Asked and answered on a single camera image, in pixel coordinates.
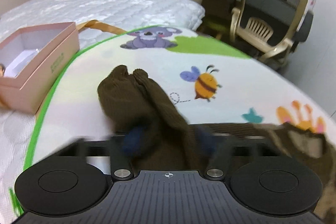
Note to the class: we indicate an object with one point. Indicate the brown corduroy garment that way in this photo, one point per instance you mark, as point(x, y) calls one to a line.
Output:
point(132, 100)

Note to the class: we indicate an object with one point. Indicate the beige mesh office chair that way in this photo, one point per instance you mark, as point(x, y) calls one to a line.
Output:
point(270, 30)

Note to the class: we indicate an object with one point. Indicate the white quilted mattress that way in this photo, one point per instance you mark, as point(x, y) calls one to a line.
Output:
point(17, 127)

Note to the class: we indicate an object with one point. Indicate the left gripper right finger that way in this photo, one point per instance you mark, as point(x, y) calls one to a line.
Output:
point(227, 149)

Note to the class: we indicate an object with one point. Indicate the cartoon animal play mat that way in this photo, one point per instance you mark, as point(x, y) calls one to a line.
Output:
point(209, 82)

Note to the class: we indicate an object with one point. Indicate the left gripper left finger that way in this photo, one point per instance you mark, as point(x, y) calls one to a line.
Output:
point(114, 153)

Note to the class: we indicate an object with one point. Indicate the pink cardboard box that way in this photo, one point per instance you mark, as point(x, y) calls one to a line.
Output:
point(31, 60)

